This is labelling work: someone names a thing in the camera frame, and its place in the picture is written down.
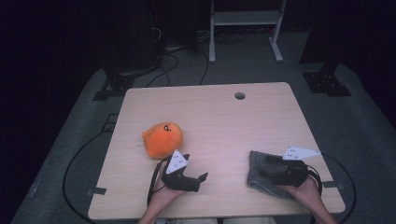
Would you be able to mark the person's left hand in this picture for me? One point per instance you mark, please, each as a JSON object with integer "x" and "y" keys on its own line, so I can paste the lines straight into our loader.
{"x": 165, "y": 196}

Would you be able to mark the orange plush toy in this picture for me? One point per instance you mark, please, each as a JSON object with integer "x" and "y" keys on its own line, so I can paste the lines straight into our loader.
{"x": 162, "y": 141}

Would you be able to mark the person's right hand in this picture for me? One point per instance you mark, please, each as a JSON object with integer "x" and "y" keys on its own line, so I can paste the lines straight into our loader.
{"x": 306, "y": 193}

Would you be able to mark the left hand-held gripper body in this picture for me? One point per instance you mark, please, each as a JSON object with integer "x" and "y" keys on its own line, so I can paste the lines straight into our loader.
{"x": 179, "y": 182}

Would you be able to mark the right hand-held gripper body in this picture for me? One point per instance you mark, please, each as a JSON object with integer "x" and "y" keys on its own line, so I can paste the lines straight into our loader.
{"x": 291, "y": 174}

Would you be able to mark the black stand base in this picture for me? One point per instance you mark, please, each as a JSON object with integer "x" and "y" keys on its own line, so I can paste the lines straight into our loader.
{"x": 325, "y": 82}
{"x": 120, "y": 84}

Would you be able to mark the grey tape strip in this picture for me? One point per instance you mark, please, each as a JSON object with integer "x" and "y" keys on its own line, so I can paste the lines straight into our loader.
{"x": 332, "y": 185}
{"x": 97, "y": 191}

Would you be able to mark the grey fluffy cloth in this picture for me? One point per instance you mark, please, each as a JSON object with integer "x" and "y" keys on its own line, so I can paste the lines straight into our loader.
{"x": 257, "y": 183}

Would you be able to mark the white metal stand frame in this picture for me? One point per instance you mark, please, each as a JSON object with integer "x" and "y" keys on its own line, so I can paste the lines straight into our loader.
{"x": 246, "y": 17}

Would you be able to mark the dark equipment rack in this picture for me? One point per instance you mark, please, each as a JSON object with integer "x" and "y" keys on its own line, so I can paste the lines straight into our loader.
{"x": 180, "y": 25}

